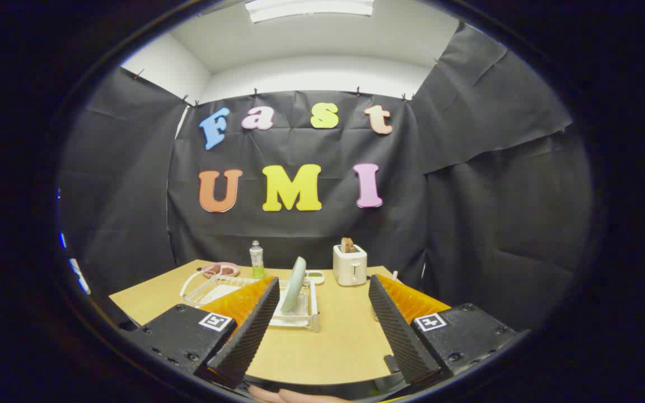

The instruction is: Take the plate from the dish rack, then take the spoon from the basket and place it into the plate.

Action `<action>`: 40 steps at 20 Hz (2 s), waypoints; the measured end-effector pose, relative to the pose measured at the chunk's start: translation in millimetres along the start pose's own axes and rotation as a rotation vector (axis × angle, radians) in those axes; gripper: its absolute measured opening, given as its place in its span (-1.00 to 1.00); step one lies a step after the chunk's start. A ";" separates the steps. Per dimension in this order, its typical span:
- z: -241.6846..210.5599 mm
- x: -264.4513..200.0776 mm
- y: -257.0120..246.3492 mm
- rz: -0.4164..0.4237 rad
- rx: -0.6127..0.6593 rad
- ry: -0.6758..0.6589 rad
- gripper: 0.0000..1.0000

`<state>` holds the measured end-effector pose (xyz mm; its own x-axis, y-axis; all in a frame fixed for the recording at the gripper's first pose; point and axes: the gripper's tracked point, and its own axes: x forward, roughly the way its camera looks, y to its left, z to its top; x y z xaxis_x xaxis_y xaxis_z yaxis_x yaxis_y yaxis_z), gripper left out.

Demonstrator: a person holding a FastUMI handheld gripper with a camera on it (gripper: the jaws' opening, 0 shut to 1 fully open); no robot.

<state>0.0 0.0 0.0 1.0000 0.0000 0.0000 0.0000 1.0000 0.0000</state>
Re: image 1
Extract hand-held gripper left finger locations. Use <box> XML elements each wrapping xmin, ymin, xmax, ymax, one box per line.
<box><xmin>127</xmin><ymin>275</ymin><xmax>281</xmax><ymax>390</ymax></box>

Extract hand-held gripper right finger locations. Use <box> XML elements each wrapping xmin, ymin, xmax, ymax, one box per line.
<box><xmin>368</xmin><ymin>274</ymin><xmax>530</xmax><ymax>387</ymax></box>

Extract white wire dish rack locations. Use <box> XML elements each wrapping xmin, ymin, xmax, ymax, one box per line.
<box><xmin>180</xmin><ymin>271</ymin><xmax>321</xmax><ymax>332</ymax></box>

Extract light green plate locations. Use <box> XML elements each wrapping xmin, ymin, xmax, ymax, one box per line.
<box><xmin>281</xmin><ymin>256</ymin><xmax>307</xmax><ymax>313</ymax></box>

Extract pink plate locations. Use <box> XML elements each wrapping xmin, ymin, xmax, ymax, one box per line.
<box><xmin>202</xmin><ymin>262</ymin><xmax>240</xmax><ymax>279</ymax></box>

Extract clear bottle with green liquid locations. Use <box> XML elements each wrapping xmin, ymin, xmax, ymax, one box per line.
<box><xmin>249</xmin><ymin>240</ymin><xmax>265</xmax><ymax>279</ymax></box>

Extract white toaster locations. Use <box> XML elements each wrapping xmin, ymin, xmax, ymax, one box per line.
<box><xmin>333</xmin><ymin>244</ymin><xmax>368</xmax><ymax>287</ymax></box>

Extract black backdrop cloth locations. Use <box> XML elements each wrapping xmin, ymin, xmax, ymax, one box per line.
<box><xmin>57</xmin><ymin>22</ymin><xmax>595</xmax><ymax>336</ymax></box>

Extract ceiling light panel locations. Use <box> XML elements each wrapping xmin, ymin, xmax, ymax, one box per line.
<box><xmin>244</xmin><ymin>0</ymin><xmax>375</xmax><ymax>23</ymax></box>

